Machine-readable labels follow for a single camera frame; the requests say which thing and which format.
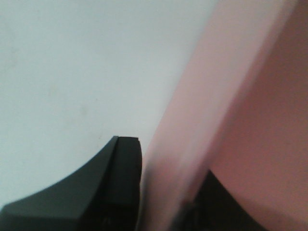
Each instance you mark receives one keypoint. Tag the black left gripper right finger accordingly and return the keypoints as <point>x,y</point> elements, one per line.
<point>214,209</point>

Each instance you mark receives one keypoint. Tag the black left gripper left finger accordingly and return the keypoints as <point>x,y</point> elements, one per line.
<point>102,195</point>

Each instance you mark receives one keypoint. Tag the pink plastic box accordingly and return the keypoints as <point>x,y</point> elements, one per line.
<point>240,110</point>

